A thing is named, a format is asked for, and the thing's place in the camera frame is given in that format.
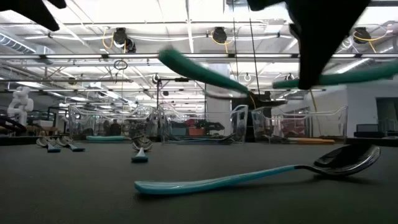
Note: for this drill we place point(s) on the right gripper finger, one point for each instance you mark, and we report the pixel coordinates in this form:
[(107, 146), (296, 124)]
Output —
[(264, 4), (320, 37)]

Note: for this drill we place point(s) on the clear plastic bin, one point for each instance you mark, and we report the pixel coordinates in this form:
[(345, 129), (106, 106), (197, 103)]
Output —
[(217, 124), (93, 124), (326, 124)]

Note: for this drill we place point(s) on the black monitor screen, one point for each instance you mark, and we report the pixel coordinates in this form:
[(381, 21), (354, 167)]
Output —
[(261, 102)]

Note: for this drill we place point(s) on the ceiling light strip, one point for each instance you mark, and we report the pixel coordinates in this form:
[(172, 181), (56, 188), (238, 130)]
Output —
[(136, 56)]

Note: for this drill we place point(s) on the white humanoid robot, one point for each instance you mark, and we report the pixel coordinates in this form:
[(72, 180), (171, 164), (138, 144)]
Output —
[(20, 105)]

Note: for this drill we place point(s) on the white building column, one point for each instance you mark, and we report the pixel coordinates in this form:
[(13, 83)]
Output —
[(217, 107)]

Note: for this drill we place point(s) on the orange box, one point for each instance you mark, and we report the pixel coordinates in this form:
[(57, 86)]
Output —
[(196, 132)]

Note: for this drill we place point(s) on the black table mat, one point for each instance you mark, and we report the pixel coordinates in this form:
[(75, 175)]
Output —
[(199, 208)]

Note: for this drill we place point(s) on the black camera rig frame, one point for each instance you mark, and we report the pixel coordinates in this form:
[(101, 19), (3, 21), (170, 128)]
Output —
[(182, 80)]

